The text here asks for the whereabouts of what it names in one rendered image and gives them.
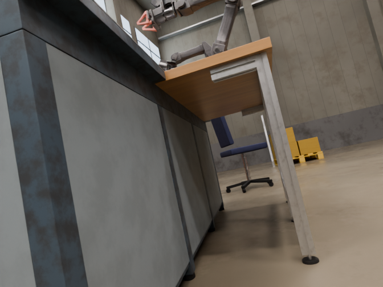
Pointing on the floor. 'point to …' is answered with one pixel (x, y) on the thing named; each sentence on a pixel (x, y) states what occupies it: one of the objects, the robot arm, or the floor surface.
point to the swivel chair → (220, 127)
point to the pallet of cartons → (301, 148)
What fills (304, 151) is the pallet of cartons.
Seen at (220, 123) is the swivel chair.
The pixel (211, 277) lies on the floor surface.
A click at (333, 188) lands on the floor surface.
